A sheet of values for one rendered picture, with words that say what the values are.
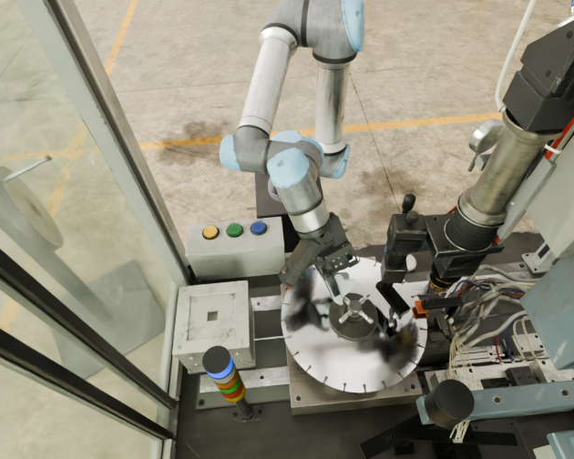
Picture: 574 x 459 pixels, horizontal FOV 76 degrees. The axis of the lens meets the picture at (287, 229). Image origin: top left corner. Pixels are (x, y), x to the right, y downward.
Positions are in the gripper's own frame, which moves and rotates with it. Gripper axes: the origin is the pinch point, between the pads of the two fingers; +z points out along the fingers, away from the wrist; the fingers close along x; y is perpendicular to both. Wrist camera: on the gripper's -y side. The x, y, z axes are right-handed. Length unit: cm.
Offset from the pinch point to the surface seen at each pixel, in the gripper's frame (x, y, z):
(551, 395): -30.5, 23.5, 16.2
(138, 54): 354, -30, -97
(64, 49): -5, -21, -63
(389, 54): 273, 177, -4
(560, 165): -33, 27, -28
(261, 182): 69, 2, -12
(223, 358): -17.7, -22.8, -14.8
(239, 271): 34.7, -19.0, 0.0
